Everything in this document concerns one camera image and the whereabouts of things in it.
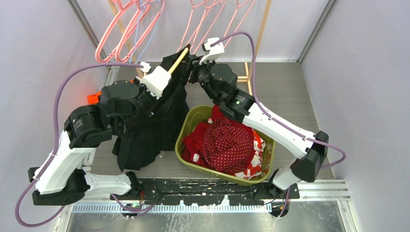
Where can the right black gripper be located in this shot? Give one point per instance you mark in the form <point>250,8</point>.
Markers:
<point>195,66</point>

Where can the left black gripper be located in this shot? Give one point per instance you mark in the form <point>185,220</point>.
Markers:
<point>153,98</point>

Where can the yellow wooden hanger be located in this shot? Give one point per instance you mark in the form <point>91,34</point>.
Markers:
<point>178,60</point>

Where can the black garment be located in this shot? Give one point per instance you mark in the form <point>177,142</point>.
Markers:
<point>147,136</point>

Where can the dark red polka dot garment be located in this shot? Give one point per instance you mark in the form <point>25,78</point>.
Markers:
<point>227,146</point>

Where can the pink hanger of red garment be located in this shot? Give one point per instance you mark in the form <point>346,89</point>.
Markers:
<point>242,9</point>

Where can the plain red garment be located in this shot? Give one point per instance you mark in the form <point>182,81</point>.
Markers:
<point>193,142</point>

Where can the red poppy floral skirt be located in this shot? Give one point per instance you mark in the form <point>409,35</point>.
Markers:
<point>254,169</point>

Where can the pink hanger of dotted garment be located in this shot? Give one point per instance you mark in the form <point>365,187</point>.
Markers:
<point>198,20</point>

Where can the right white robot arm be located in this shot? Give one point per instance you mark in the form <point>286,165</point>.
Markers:
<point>307,147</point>

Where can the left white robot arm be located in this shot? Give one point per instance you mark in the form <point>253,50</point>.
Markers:
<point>61,182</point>

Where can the orange garment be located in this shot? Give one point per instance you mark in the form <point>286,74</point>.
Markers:
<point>94,98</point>

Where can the wooden clothes rack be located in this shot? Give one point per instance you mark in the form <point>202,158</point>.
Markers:
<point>248,68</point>

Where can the olive green plastic basket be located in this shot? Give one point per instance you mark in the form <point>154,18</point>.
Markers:
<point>201,114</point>

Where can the empty pink hangers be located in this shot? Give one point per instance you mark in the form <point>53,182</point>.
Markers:
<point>128,17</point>

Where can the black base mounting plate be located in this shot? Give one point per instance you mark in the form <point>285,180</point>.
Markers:
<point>204,196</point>

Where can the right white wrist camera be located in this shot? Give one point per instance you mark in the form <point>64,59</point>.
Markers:
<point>213,49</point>

